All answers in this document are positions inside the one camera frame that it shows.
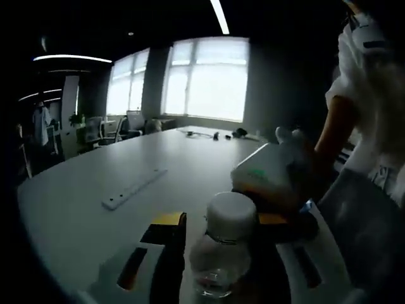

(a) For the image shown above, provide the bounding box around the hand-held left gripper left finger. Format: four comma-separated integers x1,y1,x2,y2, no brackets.
90,211,188,304

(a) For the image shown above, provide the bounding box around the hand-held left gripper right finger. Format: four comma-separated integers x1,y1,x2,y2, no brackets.
251,212,355,304

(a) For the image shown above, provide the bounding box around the clear plastic bottle red label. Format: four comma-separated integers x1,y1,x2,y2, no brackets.
189,191,259,299

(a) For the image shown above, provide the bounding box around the large window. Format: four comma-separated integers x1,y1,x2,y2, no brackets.
164,37,250,124

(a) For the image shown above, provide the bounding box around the white table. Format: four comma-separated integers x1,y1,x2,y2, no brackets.
17,125,336,304

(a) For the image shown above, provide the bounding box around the white office chair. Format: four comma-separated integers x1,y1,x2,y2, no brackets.
104,116,128,143
84,115,104,144

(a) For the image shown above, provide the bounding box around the ceiling light strip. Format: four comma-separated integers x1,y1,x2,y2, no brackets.
209,0,231,35

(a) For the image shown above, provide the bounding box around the green potted plant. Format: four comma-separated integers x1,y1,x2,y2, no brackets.
69,112,87,128

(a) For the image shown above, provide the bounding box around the narrow window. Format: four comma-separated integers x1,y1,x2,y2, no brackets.
106,49,150,117

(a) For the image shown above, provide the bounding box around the white worn device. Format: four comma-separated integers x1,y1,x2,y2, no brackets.
349,20,386,51

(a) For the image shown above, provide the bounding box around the cluster of cables and plugs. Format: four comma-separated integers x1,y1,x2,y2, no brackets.
176,127,254,141

